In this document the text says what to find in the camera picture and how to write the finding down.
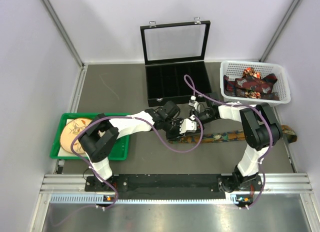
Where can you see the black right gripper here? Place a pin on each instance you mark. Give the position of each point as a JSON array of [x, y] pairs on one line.
[[196, 114]]

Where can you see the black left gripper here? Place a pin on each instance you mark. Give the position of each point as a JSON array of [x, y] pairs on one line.
[[169, 136]]

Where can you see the orange blue leaf-pattern tie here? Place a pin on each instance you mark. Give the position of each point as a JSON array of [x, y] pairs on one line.
[[237, 135]]

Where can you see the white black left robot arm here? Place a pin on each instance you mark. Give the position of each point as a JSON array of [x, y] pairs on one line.
[[99, 137]]

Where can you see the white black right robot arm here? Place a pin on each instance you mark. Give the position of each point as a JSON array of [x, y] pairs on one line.
[[261, 131]]

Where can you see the dark red patterned tie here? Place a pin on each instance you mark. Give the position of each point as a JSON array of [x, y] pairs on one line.
[[250, 87]]

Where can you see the green plastic tray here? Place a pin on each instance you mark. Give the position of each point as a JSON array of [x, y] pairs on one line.
[[119, 151]]

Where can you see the red floral rolled tie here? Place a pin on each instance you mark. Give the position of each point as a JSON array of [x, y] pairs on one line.
[[251, 72]]

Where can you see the white perforated plastic basket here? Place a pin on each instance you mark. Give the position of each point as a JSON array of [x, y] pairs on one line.
[[234, 70]]

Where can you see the black glass-lid storage case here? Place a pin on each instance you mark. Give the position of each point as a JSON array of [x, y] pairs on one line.
[[170, 52]]

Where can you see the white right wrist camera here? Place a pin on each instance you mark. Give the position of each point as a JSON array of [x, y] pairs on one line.
[[193, 102]]

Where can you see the aluminium frame rail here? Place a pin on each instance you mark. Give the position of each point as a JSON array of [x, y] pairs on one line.
[[284, 183]]

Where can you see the grey slotted cable duct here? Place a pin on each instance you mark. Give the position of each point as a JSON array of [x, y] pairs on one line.
[[105, 199]]

